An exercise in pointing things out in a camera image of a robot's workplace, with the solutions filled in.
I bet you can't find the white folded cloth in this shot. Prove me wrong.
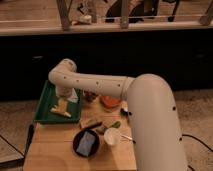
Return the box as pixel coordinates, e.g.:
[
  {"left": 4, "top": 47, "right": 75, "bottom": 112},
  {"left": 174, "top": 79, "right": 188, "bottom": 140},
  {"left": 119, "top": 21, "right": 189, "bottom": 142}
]
[{"left": 68, "top": 90, "right": 78, "bottom": 103}]

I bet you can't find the metal spoon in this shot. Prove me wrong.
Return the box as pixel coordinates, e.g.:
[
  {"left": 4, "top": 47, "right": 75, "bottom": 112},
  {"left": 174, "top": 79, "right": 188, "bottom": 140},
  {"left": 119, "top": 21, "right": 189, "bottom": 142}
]
[{"left": 121, "top": 134, "right": 133, "bottom": 141}]

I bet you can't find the blue sponge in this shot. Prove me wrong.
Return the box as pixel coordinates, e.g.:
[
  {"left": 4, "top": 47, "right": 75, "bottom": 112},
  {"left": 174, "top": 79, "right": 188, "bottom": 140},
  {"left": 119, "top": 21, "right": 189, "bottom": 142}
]
[{"left": 77, "top": 131, "right": 95, "bottom": 157}]

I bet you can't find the orange bowl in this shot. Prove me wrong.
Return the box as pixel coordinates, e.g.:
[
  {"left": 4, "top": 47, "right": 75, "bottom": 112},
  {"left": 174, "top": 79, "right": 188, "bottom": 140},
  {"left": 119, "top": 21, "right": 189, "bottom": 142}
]
[{"left": 100, "top": 96, "right": 121, "bottom": 109}]

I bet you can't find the green plastic tray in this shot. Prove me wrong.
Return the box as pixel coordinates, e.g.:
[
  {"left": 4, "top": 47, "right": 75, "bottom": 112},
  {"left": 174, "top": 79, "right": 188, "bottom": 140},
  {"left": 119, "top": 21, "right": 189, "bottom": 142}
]
[{"left": 34, "top": 80, "right": 82, "bottom": 124}]

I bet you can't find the white cup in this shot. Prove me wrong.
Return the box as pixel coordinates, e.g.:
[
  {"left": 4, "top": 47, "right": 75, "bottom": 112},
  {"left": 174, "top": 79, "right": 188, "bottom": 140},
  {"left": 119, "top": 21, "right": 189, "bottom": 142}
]
[{"left": 104, "top": 128, "right": 121, "bottom": 146}]

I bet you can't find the green vegetable piece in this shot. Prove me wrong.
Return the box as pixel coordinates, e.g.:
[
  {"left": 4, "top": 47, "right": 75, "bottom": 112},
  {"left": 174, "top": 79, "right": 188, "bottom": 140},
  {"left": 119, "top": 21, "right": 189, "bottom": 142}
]
[{"left": 95, "top": 120, "right": 122, "bottom": 135}]

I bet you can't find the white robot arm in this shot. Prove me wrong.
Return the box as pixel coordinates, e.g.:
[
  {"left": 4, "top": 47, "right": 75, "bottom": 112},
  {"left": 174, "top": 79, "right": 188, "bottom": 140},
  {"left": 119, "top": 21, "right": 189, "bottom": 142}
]
[{"left": 48, "top": 59, "right": 188, "bottom": 171}]

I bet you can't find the yellow banana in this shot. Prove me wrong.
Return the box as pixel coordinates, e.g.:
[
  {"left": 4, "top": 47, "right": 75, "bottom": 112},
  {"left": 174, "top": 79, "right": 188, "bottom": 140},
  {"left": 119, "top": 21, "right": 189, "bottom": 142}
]
[{"left": 50, "top": 108, "right": 71, "bottom": 118}]

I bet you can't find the black round plate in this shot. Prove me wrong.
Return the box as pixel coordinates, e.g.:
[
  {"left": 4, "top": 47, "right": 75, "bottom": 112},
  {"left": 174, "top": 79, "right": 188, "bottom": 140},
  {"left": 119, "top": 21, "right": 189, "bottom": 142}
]
[{"left": 72, "top": 129, "right": 100, "bottom": 158}]

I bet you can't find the person in dark clothes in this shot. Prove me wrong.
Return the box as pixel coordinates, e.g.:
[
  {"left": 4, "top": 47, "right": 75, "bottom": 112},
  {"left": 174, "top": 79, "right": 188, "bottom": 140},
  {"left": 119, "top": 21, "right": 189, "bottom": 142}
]
[{"left": 105, "top": 0, "right": 159, "bottom": 23}]

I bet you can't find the black cable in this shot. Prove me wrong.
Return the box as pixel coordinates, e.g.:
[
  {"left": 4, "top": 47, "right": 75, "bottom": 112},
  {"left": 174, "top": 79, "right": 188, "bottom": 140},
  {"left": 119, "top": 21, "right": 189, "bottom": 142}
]
[{"left": 181, "top": 133, "right": 213, "bottom": 171}]

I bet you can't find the dark grape bunch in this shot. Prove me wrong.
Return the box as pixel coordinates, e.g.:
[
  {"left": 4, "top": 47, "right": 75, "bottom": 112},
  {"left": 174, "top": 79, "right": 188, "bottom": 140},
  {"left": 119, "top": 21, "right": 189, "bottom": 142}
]
[{"left": 84, "top": 91, "right": 98, "bottom": 103}]

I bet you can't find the wooden railing post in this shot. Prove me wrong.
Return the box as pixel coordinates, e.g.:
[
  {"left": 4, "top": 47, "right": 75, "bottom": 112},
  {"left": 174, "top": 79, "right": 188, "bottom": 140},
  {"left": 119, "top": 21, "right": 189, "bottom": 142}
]
[
  {"left": 120, "top": 0, "right": 130, "bottom": 29},
  {"left": 56, "top": 0, "right": 73, "bottom": 31}
]

